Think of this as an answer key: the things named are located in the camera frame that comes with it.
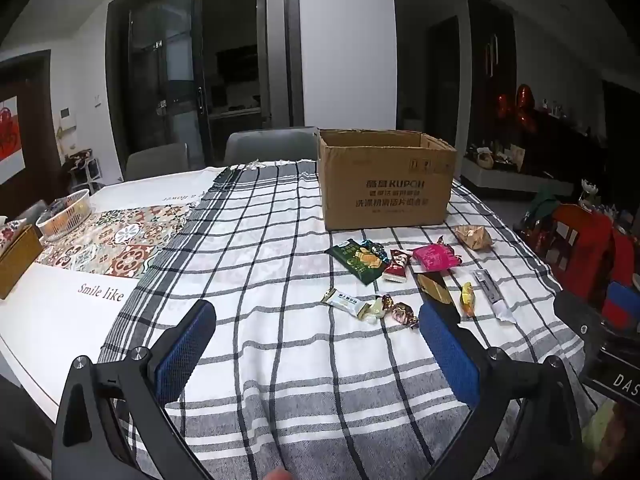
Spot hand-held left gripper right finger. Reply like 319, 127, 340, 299
417, 301, 586, 480

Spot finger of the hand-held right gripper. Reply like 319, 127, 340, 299
552, 290, 608, 343
602, 280, 640, 331

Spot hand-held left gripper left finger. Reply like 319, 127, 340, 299
52, 299, 218, 480

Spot pink brown foil candy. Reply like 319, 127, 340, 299
391, 302, 420, 328

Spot gold snack packet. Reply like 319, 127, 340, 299
416, 272, 458, 306

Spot long white snack packet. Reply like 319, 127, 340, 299
472, 268, 516, 322

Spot pale candy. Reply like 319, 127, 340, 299
360, 297, 388, 322

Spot pink snack packet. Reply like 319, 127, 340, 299
412, 242, 463, 272

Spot dark red snack packet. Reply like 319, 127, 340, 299
382, 249, 413, 282

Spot white green bar packet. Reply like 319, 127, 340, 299
320, 288, 368, 318

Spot bronze foil snack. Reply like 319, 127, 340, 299
454, 224, 495, 251

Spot green snack packet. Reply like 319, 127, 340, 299
327, 238, 391, 283

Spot brown cardboard box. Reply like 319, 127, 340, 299
316, 128, 458, 232

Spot green cloth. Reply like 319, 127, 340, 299
530, 185, 561, 218

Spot black white plaid tablecloth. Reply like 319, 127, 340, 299
97, 159, 588, 480

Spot tile patterned table runner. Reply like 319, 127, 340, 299
30, 167, 226, 311

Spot white low bench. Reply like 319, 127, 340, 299
461, 155, 576, 198

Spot white plastic basket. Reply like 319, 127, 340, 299
36, 190, 93, 241

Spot wooden tissue box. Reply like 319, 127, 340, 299
0, 217, 45, 301

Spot small grey dining chair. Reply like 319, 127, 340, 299
125, 142, 190, 181

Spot white shoe rack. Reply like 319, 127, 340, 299
64, 149, 103, 193

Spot red foil balloons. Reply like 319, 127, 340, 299
497, 84, 538, 133

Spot wide grey dining chair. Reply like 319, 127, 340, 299
224, 126, 321, 167

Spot dark glass sliding door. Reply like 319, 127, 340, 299
107, 0, 301, 183

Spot red wall poster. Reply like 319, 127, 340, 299
0, 95, 26, 186

